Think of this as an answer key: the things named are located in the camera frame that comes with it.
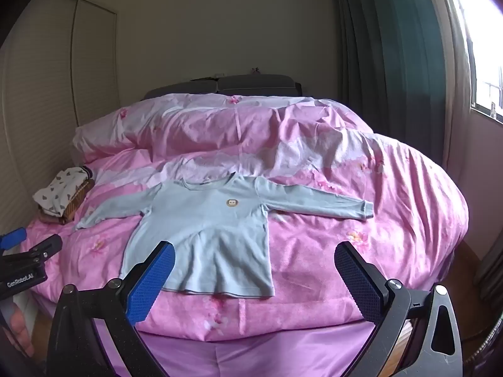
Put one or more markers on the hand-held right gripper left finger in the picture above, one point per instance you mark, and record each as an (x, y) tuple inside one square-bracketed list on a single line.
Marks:
[(151, 282)]

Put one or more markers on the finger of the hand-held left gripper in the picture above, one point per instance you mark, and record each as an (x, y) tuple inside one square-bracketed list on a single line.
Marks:
[(13, 237), (43, 248)]

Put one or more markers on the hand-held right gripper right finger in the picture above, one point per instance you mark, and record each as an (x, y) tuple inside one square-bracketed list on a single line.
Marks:
[(359, 282)]

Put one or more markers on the light blue long-sleeve shirt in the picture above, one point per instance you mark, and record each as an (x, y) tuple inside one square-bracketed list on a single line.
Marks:
[(204, 235)]

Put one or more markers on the person's left hand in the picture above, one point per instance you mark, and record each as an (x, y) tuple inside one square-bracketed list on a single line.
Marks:
[(20, 330)]

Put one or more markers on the brown plaid garment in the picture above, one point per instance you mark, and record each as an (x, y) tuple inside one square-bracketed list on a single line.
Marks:
[(76, 202)]

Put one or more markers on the white patterned garment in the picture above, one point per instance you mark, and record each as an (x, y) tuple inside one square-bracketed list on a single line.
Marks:
[(59, 192)]

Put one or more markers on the purple bed sheet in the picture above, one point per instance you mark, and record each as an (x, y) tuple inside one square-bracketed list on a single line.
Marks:
[(243, 357)]

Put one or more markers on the grey curtain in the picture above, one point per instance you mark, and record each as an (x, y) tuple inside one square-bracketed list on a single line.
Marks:
[(491, 267)]

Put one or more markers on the wide beige closet door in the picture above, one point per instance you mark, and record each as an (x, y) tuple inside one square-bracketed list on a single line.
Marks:
[(35, 106)]

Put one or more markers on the pink and white pillow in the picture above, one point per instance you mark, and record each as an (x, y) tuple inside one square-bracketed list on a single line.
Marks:
[(114, 133)]

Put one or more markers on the pink floral duvet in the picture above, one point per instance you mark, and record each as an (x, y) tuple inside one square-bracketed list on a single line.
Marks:
[(334, 145)]

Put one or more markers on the narrow beige closet door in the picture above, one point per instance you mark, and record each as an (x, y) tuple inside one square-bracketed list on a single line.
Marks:
[(96, 63)]

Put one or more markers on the sheer white curtain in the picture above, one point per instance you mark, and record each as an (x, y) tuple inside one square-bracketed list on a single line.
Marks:
[(458, 86)]

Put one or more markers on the grey headboard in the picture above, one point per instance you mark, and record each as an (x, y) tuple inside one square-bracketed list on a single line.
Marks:
[(255, 84)]

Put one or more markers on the dark green curtain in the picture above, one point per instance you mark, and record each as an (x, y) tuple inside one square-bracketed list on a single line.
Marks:
[(385, 47)]

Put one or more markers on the window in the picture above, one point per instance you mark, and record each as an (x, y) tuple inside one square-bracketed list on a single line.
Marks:
[(485, 39)]

